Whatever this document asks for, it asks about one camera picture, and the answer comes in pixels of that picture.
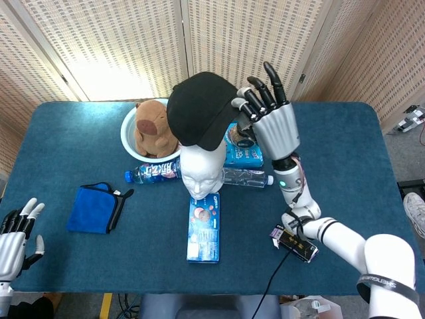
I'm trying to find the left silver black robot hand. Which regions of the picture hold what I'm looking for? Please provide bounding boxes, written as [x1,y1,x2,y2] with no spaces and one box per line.
[0,197,46,283]

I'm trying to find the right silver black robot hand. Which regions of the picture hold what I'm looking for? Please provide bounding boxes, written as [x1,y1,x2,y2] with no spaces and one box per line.
[231,60,301,163]

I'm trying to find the black baseball cap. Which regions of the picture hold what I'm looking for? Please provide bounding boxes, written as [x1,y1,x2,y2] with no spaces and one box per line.
[166,71,243,153]

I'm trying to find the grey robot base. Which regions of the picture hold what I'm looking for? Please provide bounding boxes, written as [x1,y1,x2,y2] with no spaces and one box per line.
[137,294,282,319]

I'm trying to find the glass jar black lid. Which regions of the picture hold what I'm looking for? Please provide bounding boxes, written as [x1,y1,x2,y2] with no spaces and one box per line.
[228,122,258,149]

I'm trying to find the wide blue biscuit box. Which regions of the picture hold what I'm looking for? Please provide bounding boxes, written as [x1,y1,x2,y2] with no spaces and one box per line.
[222,122,265,169]

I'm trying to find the clear white cap water bottle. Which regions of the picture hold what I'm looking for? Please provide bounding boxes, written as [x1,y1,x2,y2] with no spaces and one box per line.
[219,167,275,189]

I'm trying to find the black bag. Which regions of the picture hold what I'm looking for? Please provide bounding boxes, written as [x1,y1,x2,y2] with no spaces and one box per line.
[8,296,56,319]

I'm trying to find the teal table mat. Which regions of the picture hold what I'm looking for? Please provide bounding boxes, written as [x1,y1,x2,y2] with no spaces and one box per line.
[0,101,404,297]

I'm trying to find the white foam mannequin head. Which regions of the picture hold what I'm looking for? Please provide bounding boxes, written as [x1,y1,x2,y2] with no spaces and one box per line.
[179,141,227,201]

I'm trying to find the blue folded cloth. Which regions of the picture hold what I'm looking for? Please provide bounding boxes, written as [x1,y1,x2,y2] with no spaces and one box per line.
[65,181,135,235]

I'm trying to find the woven folding screen panel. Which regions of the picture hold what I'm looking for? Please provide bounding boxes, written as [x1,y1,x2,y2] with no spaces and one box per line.
[0,0,82,175]
[6,0,193,103]
[181,0,336,103]
[292,0,425,134]

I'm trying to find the dark purple gold carton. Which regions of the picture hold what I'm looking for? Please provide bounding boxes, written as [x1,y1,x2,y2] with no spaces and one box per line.
[269,223,320,264]

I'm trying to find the brown capybara plush toy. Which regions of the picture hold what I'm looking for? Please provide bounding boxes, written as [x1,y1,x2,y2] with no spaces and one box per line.
[133,100,180,159]

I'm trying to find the long blue Oreo box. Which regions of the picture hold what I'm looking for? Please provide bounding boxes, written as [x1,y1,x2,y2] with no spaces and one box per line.
[186,192,221,265]

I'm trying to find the white electronics on floor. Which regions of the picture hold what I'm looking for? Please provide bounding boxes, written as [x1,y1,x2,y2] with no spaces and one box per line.
[391,104,425,134]

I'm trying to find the blue cap drink bottle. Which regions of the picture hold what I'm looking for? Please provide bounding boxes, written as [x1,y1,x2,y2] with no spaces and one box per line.
[124,156,183,185]

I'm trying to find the black floor box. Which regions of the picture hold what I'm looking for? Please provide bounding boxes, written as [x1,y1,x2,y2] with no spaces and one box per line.
[396,179,425,200]

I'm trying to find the white plastic basin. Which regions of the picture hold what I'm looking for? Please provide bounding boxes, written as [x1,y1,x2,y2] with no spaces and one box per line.
[120,98,183,163]

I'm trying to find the white sneaker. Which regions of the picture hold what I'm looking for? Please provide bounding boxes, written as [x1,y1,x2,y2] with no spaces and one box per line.
[402,191,425,240]

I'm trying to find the clear plastic container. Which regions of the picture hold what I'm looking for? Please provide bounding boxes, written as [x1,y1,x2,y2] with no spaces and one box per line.
[280,294,343,319]

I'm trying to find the blue green floor cables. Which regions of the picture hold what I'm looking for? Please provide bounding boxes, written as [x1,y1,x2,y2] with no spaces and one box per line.
[116,293,141,319]

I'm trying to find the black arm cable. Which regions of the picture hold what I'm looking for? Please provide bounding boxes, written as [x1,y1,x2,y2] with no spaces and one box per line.
[250,245,301,319]

